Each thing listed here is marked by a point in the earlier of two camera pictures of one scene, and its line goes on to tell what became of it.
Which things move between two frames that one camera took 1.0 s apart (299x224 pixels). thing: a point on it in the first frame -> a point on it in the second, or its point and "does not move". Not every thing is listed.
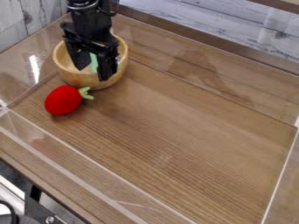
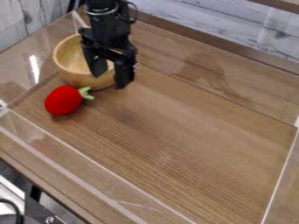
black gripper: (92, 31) -> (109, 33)
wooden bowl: (82, 79) does not move
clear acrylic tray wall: (181, 144) does not move
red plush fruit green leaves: (64, 99) does not move
